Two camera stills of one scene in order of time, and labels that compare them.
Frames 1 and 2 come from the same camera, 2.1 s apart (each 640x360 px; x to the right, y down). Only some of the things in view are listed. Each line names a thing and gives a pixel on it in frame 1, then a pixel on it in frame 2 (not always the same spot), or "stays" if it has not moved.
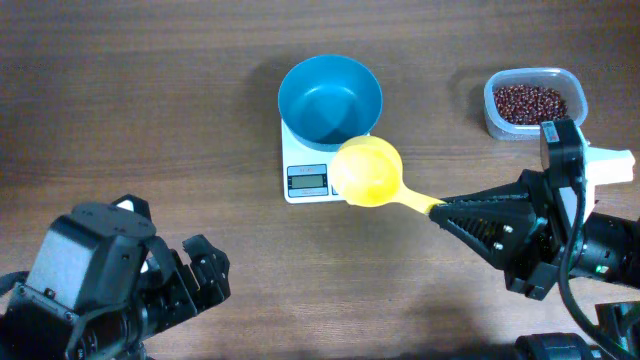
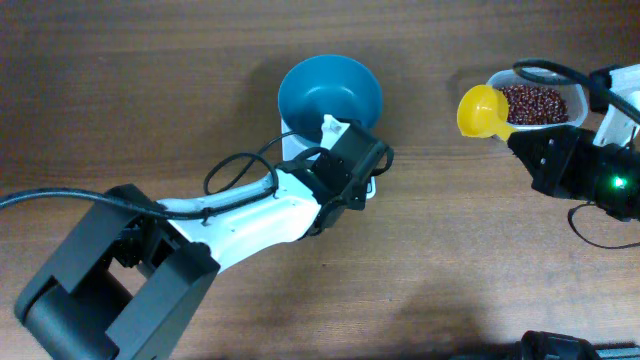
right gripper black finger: (500, 229) → (544, 154)
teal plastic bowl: (329, 99) stays
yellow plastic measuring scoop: (367, 171) → (483, 112)
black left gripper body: (184, 317) → (332, 202)
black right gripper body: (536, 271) → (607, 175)
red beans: (528, 104) stays
